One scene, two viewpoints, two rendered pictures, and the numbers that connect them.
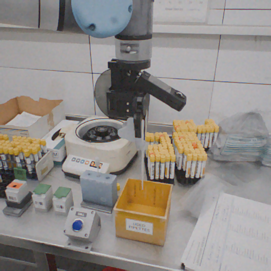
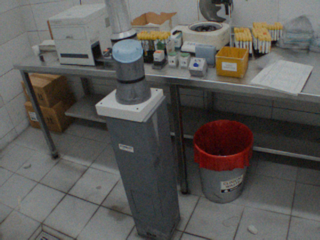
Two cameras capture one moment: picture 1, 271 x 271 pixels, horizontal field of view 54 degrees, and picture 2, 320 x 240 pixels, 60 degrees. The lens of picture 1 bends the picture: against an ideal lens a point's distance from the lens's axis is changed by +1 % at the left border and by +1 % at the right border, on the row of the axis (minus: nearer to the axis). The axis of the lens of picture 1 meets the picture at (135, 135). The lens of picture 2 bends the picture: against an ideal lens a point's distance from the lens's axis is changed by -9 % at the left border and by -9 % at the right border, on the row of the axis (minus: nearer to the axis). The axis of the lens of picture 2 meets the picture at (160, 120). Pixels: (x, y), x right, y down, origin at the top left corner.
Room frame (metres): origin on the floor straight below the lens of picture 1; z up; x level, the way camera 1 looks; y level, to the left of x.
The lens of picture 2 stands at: (-0.81, -0.02, 1.54)
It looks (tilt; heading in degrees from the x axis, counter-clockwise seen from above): 34 degrees down; 16
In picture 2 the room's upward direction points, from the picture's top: 8 degrees counter-clockwise
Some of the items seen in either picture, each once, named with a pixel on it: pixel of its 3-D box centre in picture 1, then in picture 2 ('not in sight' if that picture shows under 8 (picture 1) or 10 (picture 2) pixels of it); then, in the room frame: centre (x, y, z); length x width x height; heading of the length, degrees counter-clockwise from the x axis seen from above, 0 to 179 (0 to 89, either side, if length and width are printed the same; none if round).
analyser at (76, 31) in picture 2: not in sight; (86, 33); (0.80, 0.83, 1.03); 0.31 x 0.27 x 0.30; 77
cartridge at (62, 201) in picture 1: (63, 200); (185, 60); (0.60, 0.21, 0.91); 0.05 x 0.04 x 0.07; 167
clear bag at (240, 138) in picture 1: (240, 131); (296, 29); (0.94, -0.41, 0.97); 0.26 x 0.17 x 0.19; 91
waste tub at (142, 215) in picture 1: (144, 209); (232, 62); (0.55, -0.03, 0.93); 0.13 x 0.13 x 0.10; 76
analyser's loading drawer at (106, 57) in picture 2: not in sight; (107, 56); (0.67, 0.66, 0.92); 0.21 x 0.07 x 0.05; 77
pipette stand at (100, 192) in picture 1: (99, 189); (206, 55); (0.64, 0.11, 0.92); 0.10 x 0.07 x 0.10; 72
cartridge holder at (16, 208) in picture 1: (19, 200); (159, 62); (0.62, 0.35, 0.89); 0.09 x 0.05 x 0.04; 165
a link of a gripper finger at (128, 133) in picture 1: (130, 134); (223, 14); (0.54, 0.01, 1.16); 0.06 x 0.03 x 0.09; 76
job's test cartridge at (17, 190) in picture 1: (17, 193); (159, 57); (0.62, 0.35, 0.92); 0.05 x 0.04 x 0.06; 165
